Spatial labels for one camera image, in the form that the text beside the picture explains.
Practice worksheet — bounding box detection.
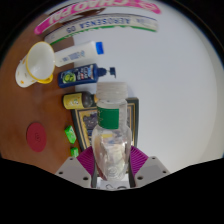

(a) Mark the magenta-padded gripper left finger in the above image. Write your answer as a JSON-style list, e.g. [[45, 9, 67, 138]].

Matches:
[[54, 145, 98, 189]]

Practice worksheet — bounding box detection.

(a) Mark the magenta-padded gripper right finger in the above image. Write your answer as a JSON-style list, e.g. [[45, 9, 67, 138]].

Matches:
[[127, 145, 172, 189]]

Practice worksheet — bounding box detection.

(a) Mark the clear green-labelled drink bottle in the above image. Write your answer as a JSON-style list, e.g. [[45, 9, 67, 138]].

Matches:
[[90, 81, 133, 183]]

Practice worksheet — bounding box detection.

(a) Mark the small green packet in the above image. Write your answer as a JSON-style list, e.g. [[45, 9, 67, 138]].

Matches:
[[64, 125, 78, 145], [70, 146, 80, 158]]

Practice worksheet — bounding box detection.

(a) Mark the framed group photo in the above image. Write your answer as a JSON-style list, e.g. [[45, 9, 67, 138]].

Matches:
[[70, 96, 140, 153]]

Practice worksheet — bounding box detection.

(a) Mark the flat round red coaster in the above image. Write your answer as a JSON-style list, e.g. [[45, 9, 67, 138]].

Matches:
[[26, 121, 48, 153]]

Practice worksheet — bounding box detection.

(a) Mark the dark bottle with yellow label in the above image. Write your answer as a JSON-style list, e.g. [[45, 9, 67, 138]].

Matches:
[[62, 91, 99, 111]]

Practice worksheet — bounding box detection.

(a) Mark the dark blue pump bottle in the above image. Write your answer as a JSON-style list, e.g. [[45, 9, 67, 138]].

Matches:
[[57, 63, 117, 89]]

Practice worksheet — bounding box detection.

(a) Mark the white yellow-rimmed mug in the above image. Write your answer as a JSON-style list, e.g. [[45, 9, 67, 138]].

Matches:
[[14, 41, 57, 89]]

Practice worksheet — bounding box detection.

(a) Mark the white bottle with blue cap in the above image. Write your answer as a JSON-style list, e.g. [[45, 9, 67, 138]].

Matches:
[[53, 40, 105, 68]]

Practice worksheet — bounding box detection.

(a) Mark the tall white green tube box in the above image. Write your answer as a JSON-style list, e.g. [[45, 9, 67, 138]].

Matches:
[[44, 13, 159, 46]]

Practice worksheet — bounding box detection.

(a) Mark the tall pink tube box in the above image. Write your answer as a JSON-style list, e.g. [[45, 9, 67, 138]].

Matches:
[[33, 0, 162, 36]]

